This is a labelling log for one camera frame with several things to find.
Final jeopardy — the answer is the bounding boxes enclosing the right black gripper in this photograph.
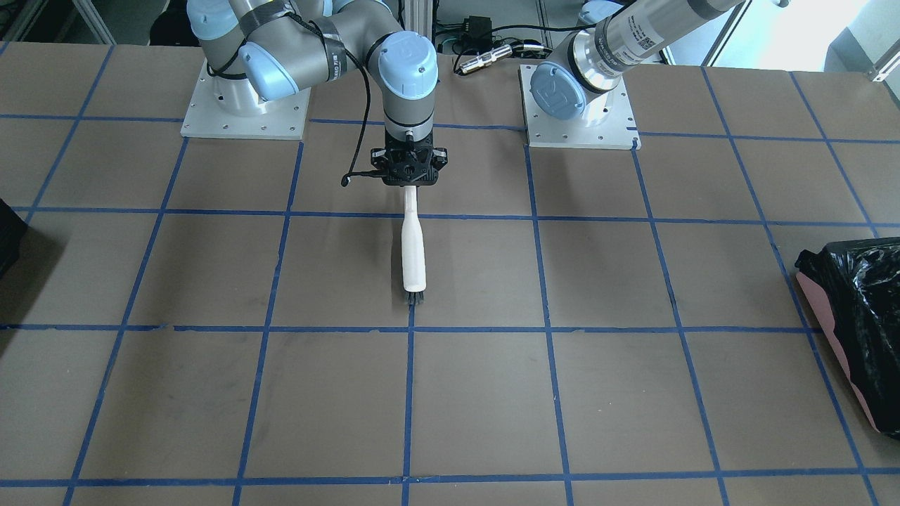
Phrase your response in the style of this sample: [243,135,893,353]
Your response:
[368,141,448,186]

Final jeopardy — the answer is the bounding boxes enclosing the beige hand brush black bristles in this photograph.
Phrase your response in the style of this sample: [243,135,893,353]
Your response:
[401,186,427,306]

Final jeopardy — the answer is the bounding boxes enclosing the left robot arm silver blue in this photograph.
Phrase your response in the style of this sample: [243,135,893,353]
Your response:
[528,1,738,119]

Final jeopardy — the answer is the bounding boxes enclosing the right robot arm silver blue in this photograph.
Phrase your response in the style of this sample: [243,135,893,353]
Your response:
[182,1,448,186]

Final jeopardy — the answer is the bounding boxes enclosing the bin with black trash bag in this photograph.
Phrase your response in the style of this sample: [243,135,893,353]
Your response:
[795,237,899,439]

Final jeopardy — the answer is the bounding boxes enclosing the silver cylindrical connector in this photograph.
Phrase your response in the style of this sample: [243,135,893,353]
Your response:
[454,44,513,76]

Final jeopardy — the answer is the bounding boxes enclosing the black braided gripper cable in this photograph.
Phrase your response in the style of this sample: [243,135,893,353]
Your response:
[281,0,391,188]

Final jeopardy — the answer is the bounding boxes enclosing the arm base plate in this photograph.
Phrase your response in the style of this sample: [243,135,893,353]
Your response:
[520,65,642,150]
[180,64,311,141]

